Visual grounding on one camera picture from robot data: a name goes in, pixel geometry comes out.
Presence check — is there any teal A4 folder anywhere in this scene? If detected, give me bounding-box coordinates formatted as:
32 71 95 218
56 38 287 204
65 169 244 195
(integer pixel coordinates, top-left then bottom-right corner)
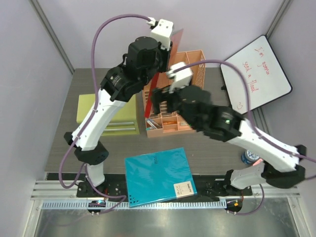
125 148 197 208

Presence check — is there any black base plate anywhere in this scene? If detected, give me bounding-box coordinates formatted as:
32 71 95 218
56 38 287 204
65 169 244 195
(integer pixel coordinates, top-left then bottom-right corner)
45 172 253 198

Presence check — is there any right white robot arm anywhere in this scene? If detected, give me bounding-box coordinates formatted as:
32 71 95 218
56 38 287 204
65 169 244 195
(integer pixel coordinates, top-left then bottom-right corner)
151 85 306 195

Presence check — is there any blue white pen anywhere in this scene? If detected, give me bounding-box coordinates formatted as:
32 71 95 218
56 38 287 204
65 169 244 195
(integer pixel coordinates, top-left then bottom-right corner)
146 118 162 129

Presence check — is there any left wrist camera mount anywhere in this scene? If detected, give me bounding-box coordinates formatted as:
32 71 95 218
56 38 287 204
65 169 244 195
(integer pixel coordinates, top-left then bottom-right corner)
147 17 174 51

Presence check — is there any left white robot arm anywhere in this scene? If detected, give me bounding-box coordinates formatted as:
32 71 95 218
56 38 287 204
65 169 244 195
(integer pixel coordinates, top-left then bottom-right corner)
64 37 173 197

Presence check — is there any purple cable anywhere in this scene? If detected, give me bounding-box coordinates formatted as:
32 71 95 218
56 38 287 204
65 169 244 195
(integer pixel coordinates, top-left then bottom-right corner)
59 13 155 215
167 59 316 215

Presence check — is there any green metal drawer cabinet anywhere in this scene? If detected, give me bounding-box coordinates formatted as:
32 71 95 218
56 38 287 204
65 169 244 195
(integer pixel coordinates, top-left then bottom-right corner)
76 93 139 137

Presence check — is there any orange plastic file organizer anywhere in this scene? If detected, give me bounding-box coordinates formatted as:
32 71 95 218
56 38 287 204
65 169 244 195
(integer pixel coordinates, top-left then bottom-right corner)
142 49 207 138

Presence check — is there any red A4 folder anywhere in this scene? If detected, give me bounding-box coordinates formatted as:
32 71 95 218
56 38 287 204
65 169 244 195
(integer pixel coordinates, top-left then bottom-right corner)
142 28 184 119

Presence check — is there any small whiteboard with writing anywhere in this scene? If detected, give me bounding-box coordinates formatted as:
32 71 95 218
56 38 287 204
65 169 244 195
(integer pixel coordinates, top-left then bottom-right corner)
220 35 293 114

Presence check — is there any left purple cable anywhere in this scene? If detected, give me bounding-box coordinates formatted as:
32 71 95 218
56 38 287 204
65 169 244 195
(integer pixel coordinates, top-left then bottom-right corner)
59 13 155 215

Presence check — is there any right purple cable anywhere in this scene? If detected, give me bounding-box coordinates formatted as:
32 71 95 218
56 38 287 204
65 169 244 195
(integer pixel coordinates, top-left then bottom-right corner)
167 59 316 215

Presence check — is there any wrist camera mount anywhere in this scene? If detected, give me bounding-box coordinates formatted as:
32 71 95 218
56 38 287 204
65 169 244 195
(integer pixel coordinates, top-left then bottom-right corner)
166 62 193 93
147 17 174 51

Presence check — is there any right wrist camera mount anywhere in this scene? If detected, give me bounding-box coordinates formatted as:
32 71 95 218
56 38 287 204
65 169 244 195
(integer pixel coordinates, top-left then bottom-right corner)
166 62 193 93

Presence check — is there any blue patterned tape roll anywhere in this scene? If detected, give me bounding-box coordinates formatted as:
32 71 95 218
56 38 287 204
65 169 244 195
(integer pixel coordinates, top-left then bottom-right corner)
241 150 260 165

